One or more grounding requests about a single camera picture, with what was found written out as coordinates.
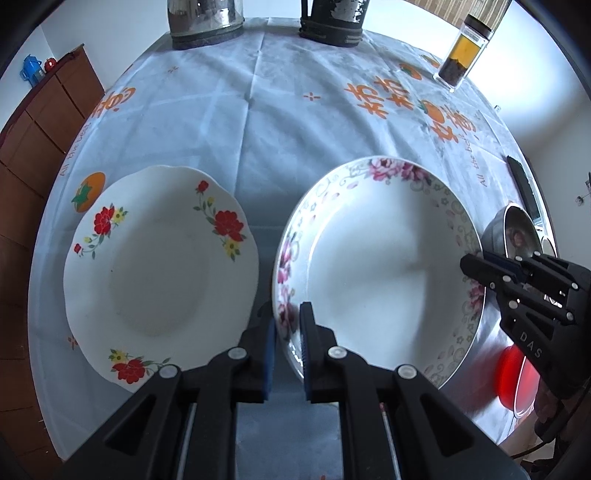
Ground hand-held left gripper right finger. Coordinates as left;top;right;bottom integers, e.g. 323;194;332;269
299;302;528;480

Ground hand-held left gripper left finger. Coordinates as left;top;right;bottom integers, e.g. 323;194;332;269
55;301;278;480

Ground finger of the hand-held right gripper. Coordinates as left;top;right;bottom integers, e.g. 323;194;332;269
460;253;579;325
482;249;584;299

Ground stainless steel bowl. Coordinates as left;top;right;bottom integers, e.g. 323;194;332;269
481;203;548;259

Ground steel bowl with red lid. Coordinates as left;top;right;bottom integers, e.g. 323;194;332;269
489;344;543;418

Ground white plate with pink flowers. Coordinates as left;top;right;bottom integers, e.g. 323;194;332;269
271;157;488;391

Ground white plate with red flowers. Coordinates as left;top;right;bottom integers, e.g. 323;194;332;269
62;165;260;386

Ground black smartphone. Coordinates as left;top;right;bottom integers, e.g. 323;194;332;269
505;155;543;222

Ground glass tea bottle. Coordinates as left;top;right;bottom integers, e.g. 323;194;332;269
433;14;490;89

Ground pale blue printed tablecloth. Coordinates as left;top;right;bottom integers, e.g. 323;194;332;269
28;17;559;462

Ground bamboo window blind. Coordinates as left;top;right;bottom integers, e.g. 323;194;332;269
416;0;513;38

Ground worn black thermos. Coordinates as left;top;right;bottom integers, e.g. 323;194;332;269
298;0;370;48

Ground brown wooden cabinet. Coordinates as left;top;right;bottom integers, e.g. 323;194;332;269
0;44;106;462

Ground stainless steel kettle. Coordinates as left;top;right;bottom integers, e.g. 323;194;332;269
165;0;245;51

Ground blue plastic bottle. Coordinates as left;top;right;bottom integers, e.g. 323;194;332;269
19;54;46;86

